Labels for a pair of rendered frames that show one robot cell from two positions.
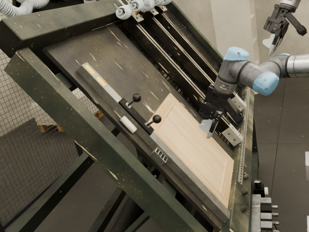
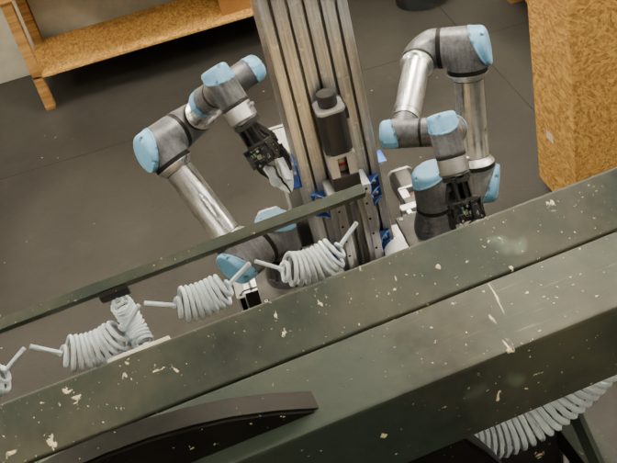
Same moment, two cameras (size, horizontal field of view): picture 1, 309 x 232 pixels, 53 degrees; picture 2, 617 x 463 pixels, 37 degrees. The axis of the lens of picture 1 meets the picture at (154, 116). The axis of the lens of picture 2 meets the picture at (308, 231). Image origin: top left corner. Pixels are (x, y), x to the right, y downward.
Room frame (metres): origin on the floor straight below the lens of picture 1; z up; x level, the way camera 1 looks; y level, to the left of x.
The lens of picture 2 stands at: (2.35, 1.10, 2.85)
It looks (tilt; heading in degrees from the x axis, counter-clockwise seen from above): 37 degrees down; 238
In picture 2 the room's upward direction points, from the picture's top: 15 degrees counter-clockwise
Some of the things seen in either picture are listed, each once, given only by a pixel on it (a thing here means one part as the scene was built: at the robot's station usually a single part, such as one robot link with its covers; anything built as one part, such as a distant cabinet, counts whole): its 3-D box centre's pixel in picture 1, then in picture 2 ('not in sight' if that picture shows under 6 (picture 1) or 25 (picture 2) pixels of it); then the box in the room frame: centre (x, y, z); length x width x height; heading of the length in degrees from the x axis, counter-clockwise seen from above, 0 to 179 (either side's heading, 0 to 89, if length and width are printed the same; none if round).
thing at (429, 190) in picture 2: not in sight; (433, 185); (0.80, -0.63, 1.20); 0.13 x 0.12 x 0.14; 127
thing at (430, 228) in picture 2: not in sight; (436, 214); (0.80, -0.64, 1.09); 0.15 x 0.15 x 0.10
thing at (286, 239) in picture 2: not in sight; (275, 233); (1.25, -0.87, 1.20); 0.13 x 0.12 x 0.14; 6
